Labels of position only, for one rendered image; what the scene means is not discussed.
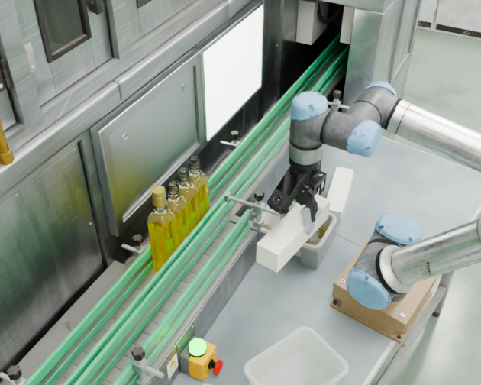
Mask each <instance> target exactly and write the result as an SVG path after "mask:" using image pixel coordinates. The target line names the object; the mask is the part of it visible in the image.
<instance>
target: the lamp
mask: <svg viewBox="0 0 481 385"><path fill-rule="evenodd" d="M206 351H207V348H206V343H205V341H204V340H202V339H200V338H195V339H193V340H192V341H190V343H189V353H190V354H191V356H193V357H194V358H200V357H202V356H204V355H205V353H206Z"/></svg>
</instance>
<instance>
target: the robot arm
mask: <svg viewBox="0 0 481 385"><path fill-rule="evenodd" d="M290 118H291V121H290V134H289V164H290V165H291V166H290V167H289V169H288V170H287V171H286V173H285V175H284V176H283V178H282V179H281V180H280V182H279V184H278V185H277V187H276V188H275V190H274V191H273V193H272V195H271V196H270V197H269V199H268V200H267V202H266V203H267V205H268V206H269V207H270V208H271V209H272V210H274V211H275V212H278V213H279V215H280V218H281V219H282V218H283V217H285V216H286V215H287V213H288V211H289V207H290V206H291V205H292V202H297V203H298V204H299V205H300V206H302V205H305V207H304V208H303V209H302V210H301V213H302V216H303V218H304V226H305V232H306V234H307V235H310V234H311V232H312V231H313V229H314V226H315V222H316V220H317V219H318V217H319V215H320V214H321V207H320V206H319V207H318V203H317V202H316V200H315V197H314V196H315V195H316V194H317V193H318V189H319V188H320V189H319V195H321V194H322V193H323V192H324V191H325V183H326V176H327V174H326V173H325V172H322V171H321V160H322V152H323V150H322V148H323V144H326V145H328V146H331V147H335V148H337V149H340V150H345V151H347V152H348V153H350V154H357V155H360V156H363V157H370V156H371V155H373V153H374V152H375V150H376V147H377V146H378V144H379V140H380V138H381V134H382V128H383V129H385V130H387V131H390V132H392V133H393V134H397V135H398V136H400V137H402V138H405V139H407V140H409V141H411V142H414V143H416V144H418V145H420V146H422V147H425V148H427V149H429V150H432V151H433V152H435V153H437V154H440V155H442V156H444V157H447V158H449V159H451V160H453V161H456V162H458V163H460V164H463V165H464V166H466V167H469V168H471V169H473V170H475V171H477V172H480V173H481V133H479V132H477V131H474V130H472V129H470V128H467V127H465V126H463V125H460V124H458V123H456V122H454V121H451V120H449V119H447V118H444V117H442V116H440V115H437V114H435V113H433V112H430V111H428V110H426V109H424V108H421V107H419V106H417V105H414V104H412V103H410V102H407V101H405V100H403V99H400V98H398V97H397V95H396V91H395V90H394V89H393V88H392V87H391V85H390V84H388V83H387V82H382V81H378V82H373V83H371V84H370V85H369V86H367V87H366V88H365V89H364V90H363V91H362V92H361V93H360V95H359V97H358V98H357V99H356V101H355V102H354V103H353V104H352V106H351V107H349V109H348V110H347V111H346V112H345V113H343V112H338V111H335V110H332V109H329V108H328V104H327V99H326V98H325V97H324V96H322V95H321V94H320V93H317V92H302V93H299V94H298V95H297V96H296V97H295V98H294V99H293V101H292V111H291V113H290ZM319 174H323V176H319ZM323 181H324V187H323V188H321V184H322V182H323ZM421 236H422V231H421V227H420V226H419V225H418V223H417V222H416V221H415V220H414V219H412V218H410V217H408V216H407V215H403V214H399V213H386V214H384V215H382V216H380V217H379V219H378V221H377V222H376V224H375V230H374V232H373V235H372V236H371V238H370V240H369V241H368V243H367V244H366V247H365V248H364V249H363V251H362V253H361V254H360V256H359V257H358V259H357V261H356V263H355V264H354V266H353V268H352V269H350V271H349V274H348V276H347V279H346V287H347V290H348V292H349V293H350V295H351V296H352V297H353V298H354V299H355V300H356V301H357V302H358V303H360V304H361V305H363V306H365V307H367V308H370V309H375V310H381V309H384V308H386V307H387V306H388V305H389V304H390V303H394V302H397V301H399V300H400V299H403V298H404V297H405V296H406V294H407V293H408V291H410V290H411V289H412V288H413V286H414V285H415V283H417V282H420V281H422V280H426V279H429V278H432V277H436V276H439V275H441V274H444V273H448V272H451V271H454V270H458V269H460V268H463V267H468V266H470V265H473V264H477V263H479V262H481V216H480V218H477V219H475V220H472V221H471V222H467V223H465V224H462V225H459V226H457V227H455V228H452V229H449V230H446V231H443V232H441V233H439V234H436V235H433V236H431V237H429V238H426V239H423V240H422V239H421Z"/></svg>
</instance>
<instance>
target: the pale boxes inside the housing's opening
mask: <svg viewBox="0 0 481 385"><path fill-rule="evenodd" d="M318 3H320V9H321V14H322V17H323V18H324V19H328V10H329V2H322V1H318V0H299V5H298V17H297V30H296V42H299V43H303V44H309V45H312V44H313V43H314V42H315V41H316V40H317V39H318V38H319V36H320V35H321V34H322V33H323V32H324V31H325V30H326V29H327V25H328V23H327V24H325V23H323V22H321V21H320V20H319V18H318V15H317V10H318ZM354 9H355V8H354V7H350V6H344V13H343V20H342V27H341V39H340V42H342V43H346V44H350V37H351V31H352V25H353V13H354Z"/></svg>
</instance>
